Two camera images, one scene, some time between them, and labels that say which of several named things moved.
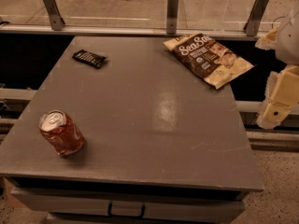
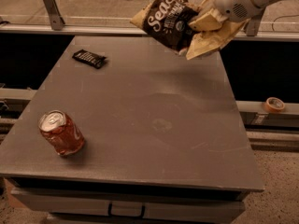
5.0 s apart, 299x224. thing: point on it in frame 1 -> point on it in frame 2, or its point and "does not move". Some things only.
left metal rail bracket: (54, 12) does not move
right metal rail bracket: (260, 5) does not move
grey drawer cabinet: (78, 200) does not move
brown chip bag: (206, 58) -> (167, 19)
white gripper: (289, 39) -> (231, 2)
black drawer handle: (109, 213) does not move
